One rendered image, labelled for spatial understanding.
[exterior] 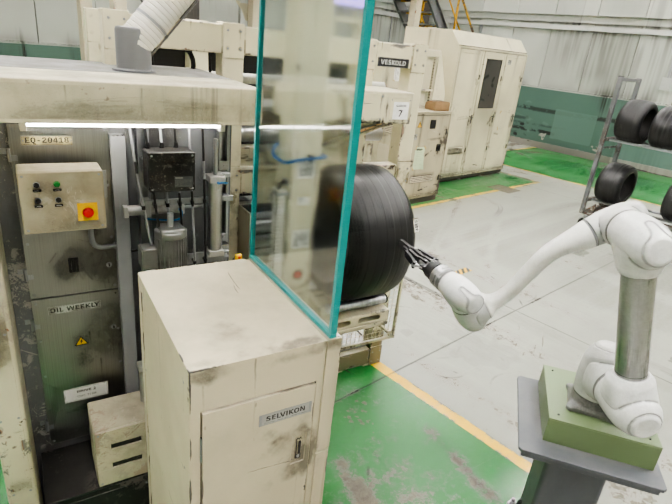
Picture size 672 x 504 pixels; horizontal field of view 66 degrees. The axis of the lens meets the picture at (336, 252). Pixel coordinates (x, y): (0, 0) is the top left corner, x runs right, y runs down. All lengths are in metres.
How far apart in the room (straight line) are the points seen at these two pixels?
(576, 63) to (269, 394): 13.06
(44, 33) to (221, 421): 10.00
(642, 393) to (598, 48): 12.15
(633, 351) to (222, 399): 1.30
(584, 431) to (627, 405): 0.26
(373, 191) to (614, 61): 11.79
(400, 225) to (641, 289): 0.87
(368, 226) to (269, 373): 0.90
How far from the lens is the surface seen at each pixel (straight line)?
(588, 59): 13.84
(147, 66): 2.05
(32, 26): 10.91
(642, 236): 1.72
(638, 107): 7.42
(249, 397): 1.31
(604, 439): 2.23
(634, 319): 1.88
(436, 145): 7.27
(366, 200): 2.04
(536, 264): 1.89
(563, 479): 2.41
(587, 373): 2.19
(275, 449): 1.46
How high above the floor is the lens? 1.97
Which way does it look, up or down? 22 degrees down
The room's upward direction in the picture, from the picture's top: 6 degrees clockwise
